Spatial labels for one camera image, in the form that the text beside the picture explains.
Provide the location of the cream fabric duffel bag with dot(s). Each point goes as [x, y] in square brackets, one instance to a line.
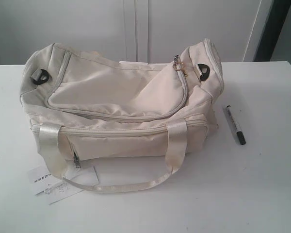
[82, 106]

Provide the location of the gold key ring zipper pull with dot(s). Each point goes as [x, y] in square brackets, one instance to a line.
[179, 69]

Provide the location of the black and grey marker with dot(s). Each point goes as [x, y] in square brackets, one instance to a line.
[236, 127]

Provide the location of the white paper hang tag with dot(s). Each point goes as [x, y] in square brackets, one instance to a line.
[41, 181]

